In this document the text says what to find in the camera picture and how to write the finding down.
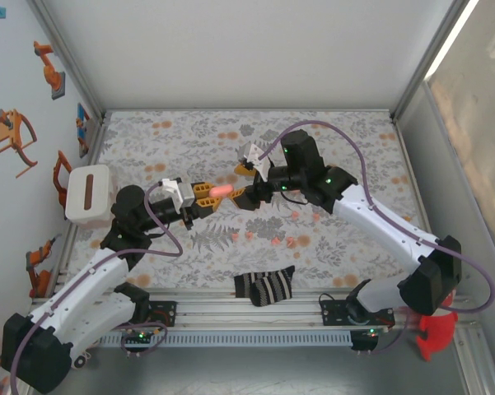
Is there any red toy figure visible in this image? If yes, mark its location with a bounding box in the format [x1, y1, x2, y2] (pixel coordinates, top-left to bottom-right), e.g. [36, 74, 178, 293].
[414, 294, 458, 362]

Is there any white slotted cable duct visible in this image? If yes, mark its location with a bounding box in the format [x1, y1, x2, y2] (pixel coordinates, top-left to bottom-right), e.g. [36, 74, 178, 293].
[98, 331, 354, 348]

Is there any grey floral table mat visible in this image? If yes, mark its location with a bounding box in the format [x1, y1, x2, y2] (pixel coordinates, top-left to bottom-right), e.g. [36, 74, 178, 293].
[72, 109, 432, 289]

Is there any black white striped sock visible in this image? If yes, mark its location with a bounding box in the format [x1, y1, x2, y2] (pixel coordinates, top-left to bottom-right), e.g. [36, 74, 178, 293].
[233, 265, 297, 308]

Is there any orange grey gripper sticker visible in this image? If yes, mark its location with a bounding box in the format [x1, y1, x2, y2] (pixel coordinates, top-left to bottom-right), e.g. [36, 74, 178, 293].
[0, 108, 40, 179]

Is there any aluminium frame post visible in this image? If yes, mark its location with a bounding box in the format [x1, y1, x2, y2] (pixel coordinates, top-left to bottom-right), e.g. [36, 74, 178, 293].
[27, 0, 108, 124]
[390, 0, 481, 124]

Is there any aluminium mounting rail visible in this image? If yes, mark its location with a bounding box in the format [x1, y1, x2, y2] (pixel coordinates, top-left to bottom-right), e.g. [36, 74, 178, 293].
[28, 286, 485, 330]

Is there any blue orange machine sticker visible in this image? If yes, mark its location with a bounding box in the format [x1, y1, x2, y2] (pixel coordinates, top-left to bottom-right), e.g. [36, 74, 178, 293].
[75, 102, 93, 160]

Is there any white tissue box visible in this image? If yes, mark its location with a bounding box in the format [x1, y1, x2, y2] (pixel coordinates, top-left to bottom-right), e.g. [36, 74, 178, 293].
[64, 164, 113, 229]

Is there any aluminium table edge bar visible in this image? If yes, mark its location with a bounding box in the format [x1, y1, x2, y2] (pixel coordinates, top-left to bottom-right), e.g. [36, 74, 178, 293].
[101, 107, 396, 114]

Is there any small circuit board green light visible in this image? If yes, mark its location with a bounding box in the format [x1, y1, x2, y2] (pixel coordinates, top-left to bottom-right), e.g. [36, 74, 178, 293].
[351, 327, 390, 351]
[122, 328, 160, 346]

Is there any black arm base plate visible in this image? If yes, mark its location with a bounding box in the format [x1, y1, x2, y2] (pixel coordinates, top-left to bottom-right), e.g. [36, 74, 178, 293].
[142, 300, 178, 329]
[320, 299, 396, 329]

